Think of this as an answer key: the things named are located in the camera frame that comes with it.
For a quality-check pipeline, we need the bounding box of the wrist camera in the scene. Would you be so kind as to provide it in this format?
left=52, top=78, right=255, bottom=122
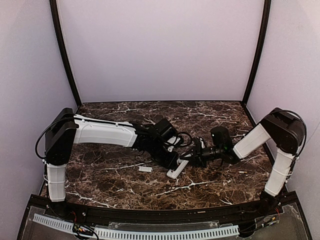
left=192, top=136, right=207, bottom=151
left=164, top=135, right=184, bottom=152

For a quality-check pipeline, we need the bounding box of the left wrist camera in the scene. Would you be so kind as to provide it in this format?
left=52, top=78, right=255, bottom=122
left=164, top=135, right=184, bottom=152

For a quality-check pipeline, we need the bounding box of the black frame post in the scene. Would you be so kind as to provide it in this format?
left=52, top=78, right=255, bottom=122
left=241, top=0, right=272, bottom=106
left=49, top=0, right=82, bottom=108

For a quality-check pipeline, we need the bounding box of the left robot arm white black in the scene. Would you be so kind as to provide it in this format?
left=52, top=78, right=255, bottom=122
left=36, top=108, right=182, bottom=203

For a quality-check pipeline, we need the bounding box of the white slotted cable duct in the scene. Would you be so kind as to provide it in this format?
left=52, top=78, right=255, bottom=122
left=32, top=213, right=240, bottom=240

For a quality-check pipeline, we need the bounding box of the right black frame post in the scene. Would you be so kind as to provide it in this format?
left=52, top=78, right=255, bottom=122
left=241, top=0, right=272, bottom=106

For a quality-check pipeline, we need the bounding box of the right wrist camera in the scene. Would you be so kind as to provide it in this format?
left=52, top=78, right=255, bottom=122
left=192, top=136, right=207, bottom=151

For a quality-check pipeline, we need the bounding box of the white battery cover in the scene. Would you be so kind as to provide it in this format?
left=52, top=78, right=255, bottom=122
left=138, top=166, right=153, bottom=173

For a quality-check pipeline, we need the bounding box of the black front rail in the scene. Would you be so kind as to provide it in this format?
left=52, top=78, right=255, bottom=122
left=29, top=194, right=296, bottom=227

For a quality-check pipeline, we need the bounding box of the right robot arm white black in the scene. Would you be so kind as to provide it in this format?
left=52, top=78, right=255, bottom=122
left=180, top=107, right=307, bottom=198

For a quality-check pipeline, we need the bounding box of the white remote control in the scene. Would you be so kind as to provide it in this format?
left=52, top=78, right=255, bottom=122
left=166, top=159, right=188, bottom=179

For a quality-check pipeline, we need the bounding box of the left black frame post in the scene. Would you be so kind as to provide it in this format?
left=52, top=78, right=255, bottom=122
left=49, top=0, right=82, bottom=108

